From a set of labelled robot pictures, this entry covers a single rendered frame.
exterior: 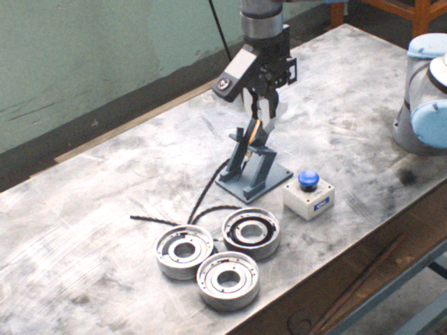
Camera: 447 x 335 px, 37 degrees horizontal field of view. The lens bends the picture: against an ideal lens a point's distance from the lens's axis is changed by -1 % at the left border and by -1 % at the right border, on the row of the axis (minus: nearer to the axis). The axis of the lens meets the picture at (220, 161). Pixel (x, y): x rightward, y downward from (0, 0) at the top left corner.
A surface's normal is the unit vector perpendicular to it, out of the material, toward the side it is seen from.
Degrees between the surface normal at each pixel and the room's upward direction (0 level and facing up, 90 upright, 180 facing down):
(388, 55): 0
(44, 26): 90
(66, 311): 0
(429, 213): 0
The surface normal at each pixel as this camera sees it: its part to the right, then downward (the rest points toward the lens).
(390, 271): -0.09, -0.78
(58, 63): 0.61, 0.45
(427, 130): -0.16, 0.72
